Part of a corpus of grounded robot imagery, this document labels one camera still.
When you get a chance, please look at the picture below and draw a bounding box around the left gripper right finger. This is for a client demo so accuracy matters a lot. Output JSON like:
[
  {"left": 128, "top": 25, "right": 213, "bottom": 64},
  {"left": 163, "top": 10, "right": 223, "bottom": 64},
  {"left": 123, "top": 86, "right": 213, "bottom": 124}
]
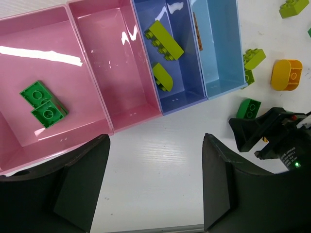
[{"left": 202, "top": 133, "right": 311, "bottom": 233}]

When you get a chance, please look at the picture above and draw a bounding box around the light blue bin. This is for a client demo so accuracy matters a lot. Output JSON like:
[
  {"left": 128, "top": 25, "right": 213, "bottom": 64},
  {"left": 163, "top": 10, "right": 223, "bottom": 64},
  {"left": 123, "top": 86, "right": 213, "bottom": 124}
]
[{"left": 190, "top": 0, "right": 246, "bottom": 100}]

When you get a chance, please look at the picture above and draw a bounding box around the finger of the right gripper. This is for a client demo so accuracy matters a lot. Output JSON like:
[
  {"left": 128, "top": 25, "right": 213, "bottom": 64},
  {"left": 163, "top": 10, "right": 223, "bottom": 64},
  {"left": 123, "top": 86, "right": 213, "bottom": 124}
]
[{"left": 229, "top": 110, "right": 284, "bottom": 152}]

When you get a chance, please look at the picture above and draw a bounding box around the purple-blue bin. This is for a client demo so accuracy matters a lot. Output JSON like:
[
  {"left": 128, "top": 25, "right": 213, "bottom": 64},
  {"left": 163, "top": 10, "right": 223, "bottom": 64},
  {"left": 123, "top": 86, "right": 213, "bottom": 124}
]
[{"left": 133, "top": 0, "right": 207, "bottom": 115}]

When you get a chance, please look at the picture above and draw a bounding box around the yellow rounded lego brick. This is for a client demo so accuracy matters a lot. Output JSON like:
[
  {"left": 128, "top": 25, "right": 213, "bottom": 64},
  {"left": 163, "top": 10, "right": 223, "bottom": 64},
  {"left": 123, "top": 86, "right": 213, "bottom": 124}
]
[{"left": 271, "top": 59, "right": 303, "bottom": 91}]

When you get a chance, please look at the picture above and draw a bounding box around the lime lego brick top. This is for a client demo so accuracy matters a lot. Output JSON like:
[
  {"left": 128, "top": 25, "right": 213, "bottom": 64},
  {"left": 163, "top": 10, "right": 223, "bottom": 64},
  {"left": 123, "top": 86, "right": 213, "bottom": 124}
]
[{"left": 279, "top": 0, "right": 310, "bottom": 18}]

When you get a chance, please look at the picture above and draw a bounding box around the brown lego brick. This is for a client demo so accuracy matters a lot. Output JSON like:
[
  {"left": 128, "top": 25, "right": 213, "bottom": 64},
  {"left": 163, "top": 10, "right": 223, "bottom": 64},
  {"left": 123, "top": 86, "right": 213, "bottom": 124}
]
[{"left": 193, "top": 12, "right": 203, "bottom": 51}]

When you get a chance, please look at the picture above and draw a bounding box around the small pink bin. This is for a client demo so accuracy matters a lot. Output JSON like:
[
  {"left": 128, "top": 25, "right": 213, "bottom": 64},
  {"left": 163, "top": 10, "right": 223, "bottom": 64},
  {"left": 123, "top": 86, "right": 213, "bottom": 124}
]
[{"left": 67, "top": 0, "right": 162, "bottom": 132}]

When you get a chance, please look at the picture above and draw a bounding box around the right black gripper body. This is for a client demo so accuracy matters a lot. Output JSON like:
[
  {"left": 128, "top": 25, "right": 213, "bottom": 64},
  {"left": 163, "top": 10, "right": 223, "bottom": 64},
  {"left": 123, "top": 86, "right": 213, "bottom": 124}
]
[{"left": 254, "top": 107, "right": 311, "bottom": 170}]

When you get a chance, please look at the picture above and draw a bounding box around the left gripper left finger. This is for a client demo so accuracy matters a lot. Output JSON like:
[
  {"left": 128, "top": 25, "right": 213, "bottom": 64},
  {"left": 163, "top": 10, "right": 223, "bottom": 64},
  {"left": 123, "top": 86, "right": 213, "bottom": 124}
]
[{"left": 0, "top": 134, "right": 110, "bottom": 233}]

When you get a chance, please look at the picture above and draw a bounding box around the lime lego brick curved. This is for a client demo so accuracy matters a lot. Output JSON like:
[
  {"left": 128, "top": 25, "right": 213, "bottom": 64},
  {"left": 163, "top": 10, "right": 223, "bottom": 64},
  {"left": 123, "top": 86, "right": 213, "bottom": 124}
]
[{"left": 153, "top": 63, "right": 173, "bottom": 92}]

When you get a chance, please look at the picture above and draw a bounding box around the dark green lego plate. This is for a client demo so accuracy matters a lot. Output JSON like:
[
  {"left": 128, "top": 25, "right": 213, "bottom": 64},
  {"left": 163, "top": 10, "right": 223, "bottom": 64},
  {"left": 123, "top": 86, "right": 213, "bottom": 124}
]
[{"left": 20, "top": 81, "right": 69, "bottom": 129}]

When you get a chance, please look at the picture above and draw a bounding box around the long lime lego brick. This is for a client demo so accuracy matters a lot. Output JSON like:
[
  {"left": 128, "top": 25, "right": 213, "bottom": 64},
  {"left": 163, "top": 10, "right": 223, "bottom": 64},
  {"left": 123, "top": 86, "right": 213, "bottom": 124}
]
[{"left": 144, "top": 20, "right": 184, "bottom": 61}]

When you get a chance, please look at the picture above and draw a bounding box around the lime lego brick upper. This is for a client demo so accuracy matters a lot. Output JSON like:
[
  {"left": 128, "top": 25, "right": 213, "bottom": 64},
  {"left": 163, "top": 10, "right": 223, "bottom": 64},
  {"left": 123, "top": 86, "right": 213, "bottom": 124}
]
[{"left": 243, "top": 49, "right": 266, "bottom": 70}]

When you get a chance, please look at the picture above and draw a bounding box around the lime lego brick lower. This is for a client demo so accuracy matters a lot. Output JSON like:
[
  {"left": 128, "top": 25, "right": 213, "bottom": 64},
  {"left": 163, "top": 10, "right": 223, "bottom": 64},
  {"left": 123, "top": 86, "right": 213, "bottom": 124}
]
[{"left": 242, "top": 69, "right": 255, "bottom": 89}]

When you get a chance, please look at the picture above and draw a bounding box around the large pink bin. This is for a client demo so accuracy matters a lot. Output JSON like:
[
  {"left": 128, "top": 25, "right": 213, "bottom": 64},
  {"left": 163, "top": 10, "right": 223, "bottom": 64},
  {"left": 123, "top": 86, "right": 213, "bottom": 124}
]
[{"left": 0, "top": 5, "right": 112, "bottom": 175}]

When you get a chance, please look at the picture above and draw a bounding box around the green lego brick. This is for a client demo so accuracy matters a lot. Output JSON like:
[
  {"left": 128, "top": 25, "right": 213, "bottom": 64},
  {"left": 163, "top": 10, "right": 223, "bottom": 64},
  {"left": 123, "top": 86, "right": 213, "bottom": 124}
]
[{"left": 236, "top": 99, "right": 261, "bottom": 119}]

